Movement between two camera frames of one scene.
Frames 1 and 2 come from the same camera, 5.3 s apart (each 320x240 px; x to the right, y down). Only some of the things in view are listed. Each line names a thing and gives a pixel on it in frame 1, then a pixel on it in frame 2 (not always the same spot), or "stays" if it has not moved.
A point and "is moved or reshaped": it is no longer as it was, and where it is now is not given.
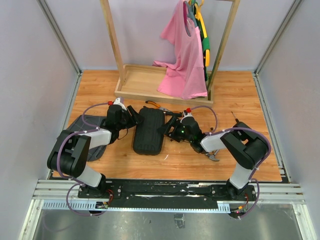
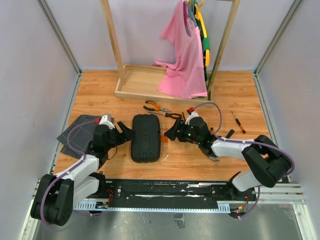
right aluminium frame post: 255,74 stays
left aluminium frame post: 64,42 stays
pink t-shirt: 185,77 stays
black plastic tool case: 147,140 is moved or reshaped
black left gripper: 138,119 -> 125,136
